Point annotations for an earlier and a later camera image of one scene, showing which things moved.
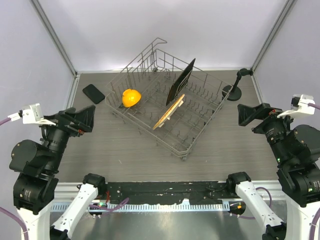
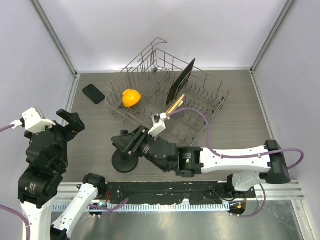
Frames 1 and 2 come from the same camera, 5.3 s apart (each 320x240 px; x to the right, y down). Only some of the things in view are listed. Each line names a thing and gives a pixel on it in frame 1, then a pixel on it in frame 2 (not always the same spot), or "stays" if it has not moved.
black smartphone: (95, 95) stays
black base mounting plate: (170, 192) stays
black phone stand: (232, 92) to (124, 162)
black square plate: (179, 86) stays
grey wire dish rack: (165, 102) stays
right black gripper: (246, 113) to (123, 140)
